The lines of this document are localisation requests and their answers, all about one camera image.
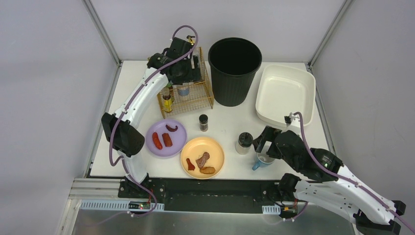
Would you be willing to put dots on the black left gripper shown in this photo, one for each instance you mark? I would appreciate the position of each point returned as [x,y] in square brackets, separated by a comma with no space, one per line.
[190,69]

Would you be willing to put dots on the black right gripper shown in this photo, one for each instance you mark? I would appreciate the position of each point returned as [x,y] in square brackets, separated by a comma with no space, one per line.
[270,142]

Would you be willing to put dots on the black lid spice jar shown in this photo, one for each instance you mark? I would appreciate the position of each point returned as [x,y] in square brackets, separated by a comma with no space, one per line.
[244,143]

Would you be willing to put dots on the gold wire basket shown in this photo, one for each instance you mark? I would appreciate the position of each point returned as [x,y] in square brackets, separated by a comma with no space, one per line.
[200,96]

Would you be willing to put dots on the small yellow label bottle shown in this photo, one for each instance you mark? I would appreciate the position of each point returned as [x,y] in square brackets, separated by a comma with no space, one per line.
[167,100]

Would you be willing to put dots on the small black spice jar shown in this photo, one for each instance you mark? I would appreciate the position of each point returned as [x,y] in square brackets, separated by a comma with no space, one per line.
[203,122]

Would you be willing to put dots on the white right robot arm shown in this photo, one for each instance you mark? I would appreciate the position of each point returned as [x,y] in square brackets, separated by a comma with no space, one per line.
[348,197]

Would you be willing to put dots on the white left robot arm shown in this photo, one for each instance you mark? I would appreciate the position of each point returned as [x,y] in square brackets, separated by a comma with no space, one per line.
[120,127]

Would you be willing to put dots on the blue mug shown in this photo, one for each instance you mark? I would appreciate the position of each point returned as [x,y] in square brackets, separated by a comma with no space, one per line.
[262,160]

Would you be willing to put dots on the black ribbed trash bin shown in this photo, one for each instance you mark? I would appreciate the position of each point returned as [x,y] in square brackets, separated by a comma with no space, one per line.
[233,64]

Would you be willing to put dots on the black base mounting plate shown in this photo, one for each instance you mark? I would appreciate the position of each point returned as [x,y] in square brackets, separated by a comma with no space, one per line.
[224,196]

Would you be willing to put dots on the white square tub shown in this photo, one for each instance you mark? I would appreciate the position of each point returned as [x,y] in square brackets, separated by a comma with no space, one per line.
[284,90]

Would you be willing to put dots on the orange plate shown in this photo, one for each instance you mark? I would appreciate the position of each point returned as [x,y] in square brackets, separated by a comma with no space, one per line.
[195,148]

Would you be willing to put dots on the dark octopus tentacle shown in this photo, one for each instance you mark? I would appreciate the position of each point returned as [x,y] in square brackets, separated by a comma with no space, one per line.
[171,129]

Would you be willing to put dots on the orange fried patty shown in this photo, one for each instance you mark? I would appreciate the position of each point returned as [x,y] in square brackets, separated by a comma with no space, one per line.
[208,170]

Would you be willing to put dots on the brown meat slice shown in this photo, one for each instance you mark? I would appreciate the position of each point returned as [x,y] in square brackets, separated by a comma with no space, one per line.
[202,160]

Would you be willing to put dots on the purple plate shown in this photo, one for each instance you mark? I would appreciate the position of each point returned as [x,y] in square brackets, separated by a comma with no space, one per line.
[179,138]

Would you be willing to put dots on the red sausage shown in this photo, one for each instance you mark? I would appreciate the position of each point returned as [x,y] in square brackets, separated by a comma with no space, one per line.
[156,141]

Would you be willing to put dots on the brown sausage piece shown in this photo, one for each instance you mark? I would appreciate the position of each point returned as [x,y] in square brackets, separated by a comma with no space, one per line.
[167,140]

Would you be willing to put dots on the red chicken drumstick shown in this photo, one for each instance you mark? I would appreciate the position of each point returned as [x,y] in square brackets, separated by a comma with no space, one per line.
[190,166]

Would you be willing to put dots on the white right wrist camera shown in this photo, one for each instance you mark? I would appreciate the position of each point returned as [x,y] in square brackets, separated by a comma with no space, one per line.
[294,123]

